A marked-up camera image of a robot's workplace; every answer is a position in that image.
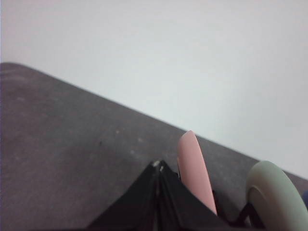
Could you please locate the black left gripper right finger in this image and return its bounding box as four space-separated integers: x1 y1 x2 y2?
157 159 233 231

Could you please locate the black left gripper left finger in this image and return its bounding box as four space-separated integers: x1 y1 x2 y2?
84 160 160 231

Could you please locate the pink plate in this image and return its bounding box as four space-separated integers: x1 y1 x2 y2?
177 130 218 216

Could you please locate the pale green plate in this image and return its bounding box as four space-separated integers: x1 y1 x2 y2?
245 160 308 231

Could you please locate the black plastic dish rack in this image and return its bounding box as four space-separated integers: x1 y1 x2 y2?
211 189 264 229

